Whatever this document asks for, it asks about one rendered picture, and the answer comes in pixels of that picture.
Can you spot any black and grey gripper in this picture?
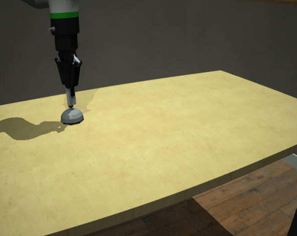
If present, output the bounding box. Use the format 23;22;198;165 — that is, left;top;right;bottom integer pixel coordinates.
55;34;82;106

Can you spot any grey service bell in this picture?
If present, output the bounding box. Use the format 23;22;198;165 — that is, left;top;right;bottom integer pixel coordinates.
61;105;84;125

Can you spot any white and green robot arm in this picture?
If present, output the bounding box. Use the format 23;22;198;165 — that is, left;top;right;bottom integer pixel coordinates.
22;0;80;36

